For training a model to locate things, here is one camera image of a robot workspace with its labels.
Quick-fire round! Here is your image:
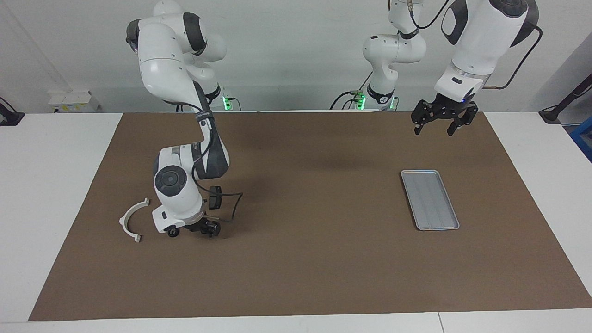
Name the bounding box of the silver metal tray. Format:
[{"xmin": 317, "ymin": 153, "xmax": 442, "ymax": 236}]
[{"xmin": 400, "ymin": 169, "xmax": 461, "ymax": 231}]

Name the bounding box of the black angled stand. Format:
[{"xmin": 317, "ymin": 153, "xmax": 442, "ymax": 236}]
[{"xmin": 538, "ymin": 73, "xmax": 592, "ymax": 125}]

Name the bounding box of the brown table mat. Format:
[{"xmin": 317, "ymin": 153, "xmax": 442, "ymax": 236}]
[{"xmin": 28, "ymin": 110, "xmax": 592, "ymax": 321}]

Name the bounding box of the blue crate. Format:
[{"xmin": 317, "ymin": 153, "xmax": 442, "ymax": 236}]
[{"xmin": 569, "ymin": 116, "xmax": 592, "ymax": 163}]

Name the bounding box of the white cardboard box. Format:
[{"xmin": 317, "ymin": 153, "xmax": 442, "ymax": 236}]
[{"xmin": 48, "ymin": 90, "xmax": 99, "ymax": 113}]

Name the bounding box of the black clamp stand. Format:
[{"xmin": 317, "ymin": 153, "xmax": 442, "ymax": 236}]
[{"xmin": 0, "ymin": 96, "xmax": 25, "ymax": 127}]

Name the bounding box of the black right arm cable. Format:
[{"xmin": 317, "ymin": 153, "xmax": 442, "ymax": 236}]
[{"xmin": 191, "ymin": 178, "xmax": 244, "ymax": 223}]

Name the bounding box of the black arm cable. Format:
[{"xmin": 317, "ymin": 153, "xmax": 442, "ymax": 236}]
[
  {"xmin": 409, "ymin": 0, "xmax": 543, "ymax": 90},
  {"xmin": 191, "ymin": 178, "xmax": 244, "ymax": 223}
]

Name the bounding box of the white curved plastic bracket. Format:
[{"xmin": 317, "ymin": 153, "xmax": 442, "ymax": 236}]
[{"xmin": 118, "ymin": 197, "xmax": 151, "ymax": 244}]

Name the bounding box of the black base cable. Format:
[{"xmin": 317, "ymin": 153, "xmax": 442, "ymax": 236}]
[{"xmin": 329, "ymin": 69, "xmax": 375, "ymax": 111}]

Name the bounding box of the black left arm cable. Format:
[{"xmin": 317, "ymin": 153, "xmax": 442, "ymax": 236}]
[{"xmin": 409, "ymin": 0, "xmax": 543, "ymax": 90}]

